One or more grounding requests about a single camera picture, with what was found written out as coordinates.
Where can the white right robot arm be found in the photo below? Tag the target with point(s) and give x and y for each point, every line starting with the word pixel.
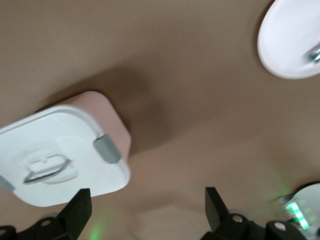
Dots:
pixel 310 195

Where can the silver white push-button switch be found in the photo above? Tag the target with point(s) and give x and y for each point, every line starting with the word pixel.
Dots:
pixel 315 55

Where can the white lidded box grey latches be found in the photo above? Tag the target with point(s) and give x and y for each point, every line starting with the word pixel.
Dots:
pixel 62 125

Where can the brown table cover mat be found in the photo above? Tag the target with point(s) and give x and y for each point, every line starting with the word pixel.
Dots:
pixel 175 75

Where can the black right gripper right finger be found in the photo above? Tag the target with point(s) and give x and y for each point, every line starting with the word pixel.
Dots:
pixel 217 217

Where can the pink round plate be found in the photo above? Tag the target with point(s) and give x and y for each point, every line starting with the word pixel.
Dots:
pixel 282 37

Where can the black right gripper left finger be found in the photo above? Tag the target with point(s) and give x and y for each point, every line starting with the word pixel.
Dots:
pixel 75 217

